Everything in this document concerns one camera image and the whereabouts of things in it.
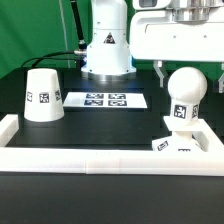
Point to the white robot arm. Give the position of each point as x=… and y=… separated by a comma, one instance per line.
x=109, y=54

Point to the white foam fence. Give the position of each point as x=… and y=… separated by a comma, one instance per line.
x=208, y=162

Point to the white lamp bulb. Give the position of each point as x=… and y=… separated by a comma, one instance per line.
x=186, y=86

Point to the white tag sheet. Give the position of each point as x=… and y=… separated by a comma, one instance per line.
x=105, y=100

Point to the white lamp shade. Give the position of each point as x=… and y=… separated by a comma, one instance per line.
x=43, y=100

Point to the white lamp base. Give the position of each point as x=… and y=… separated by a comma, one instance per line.
x=181, y=138

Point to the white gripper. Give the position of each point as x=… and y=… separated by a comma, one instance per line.
x=178, y=30

